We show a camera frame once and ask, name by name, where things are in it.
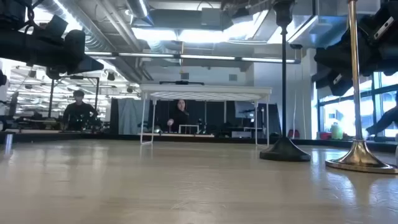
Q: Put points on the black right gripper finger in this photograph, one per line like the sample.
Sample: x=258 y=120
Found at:
x=329 y=82
x=335 y=56

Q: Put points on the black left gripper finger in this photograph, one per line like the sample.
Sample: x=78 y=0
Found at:
x=88 y=66

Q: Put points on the gold candlestick holder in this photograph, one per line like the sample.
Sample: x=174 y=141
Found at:
x=357 y=109

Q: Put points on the black candlestick holder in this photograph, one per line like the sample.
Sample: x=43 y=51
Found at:
x=284 y=93

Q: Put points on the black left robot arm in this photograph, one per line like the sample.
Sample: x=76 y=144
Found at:
x=15 y=46

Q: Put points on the black ceiling spotlight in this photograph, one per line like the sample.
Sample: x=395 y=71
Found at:
x=111 y=76

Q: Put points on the large window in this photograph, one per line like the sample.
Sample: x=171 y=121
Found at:
x=342 y=115

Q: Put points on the person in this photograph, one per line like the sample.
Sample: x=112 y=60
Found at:
x=385 y=119
x=180 y=119
x=79 y=113

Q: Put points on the green bottle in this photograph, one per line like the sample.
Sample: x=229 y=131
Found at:
x=336 y=132

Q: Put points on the red container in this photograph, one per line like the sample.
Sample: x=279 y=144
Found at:
x=325 y=136

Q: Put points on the grey curtain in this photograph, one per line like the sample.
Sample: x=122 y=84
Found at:
x=130 y=116

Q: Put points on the black crossbar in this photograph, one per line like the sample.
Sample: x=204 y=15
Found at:
x=182 y=82

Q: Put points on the long ceiling light fixture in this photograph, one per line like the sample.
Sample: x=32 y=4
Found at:
x=205 y=57

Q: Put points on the wooden background table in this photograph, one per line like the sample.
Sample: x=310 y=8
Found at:
x=186 y=135

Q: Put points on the rectangular metal duct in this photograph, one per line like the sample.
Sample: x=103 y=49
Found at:
x=323 y=28

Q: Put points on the round silver ventilation duct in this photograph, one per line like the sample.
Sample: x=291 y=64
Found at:
x=99 y=34

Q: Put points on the black gantry frame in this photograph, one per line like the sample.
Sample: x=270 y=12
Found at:
x=51 y=99

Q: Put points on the black aluminium table frame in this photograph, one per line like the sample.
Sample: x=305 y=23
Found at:
x=93 y=137

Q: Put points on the silver post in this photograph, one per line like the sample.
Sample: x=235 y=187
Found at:
x=8 y=141

